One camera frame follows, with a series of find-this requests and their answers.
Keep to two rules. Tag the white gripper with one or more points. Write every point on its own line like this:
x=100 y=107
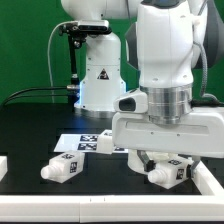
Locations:
x=199 y=133

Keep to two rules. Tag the white round stool seat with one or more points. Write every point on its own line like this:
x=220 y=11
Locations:
x=135 y=164

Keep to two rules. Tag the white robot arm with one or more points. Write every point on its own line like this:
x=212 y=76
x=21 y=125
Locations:
x=170 y=38

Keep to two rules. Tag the white sheet with tags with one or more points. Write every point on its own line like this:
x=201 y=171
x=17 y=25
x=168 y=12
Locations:
x=85 y=143

